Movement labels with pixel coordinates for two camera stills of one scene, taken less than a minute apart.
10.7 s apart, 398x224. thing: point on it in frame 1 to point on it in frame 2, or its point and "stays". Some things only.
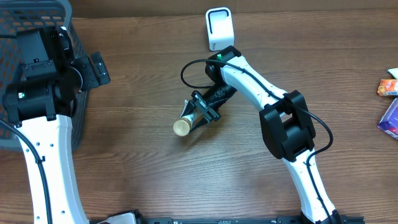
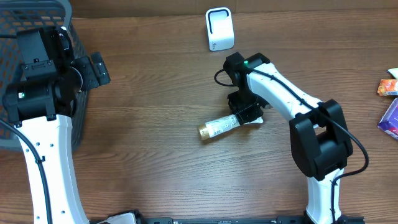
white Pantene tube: (183, 126) to (218, 126)
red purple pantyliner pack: (389, 122) stays
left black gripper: (92, 80) stays
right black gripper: (206, 109) to (244, 114)
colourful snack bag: (394, 72) stays
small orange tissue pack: (388, 87) stays
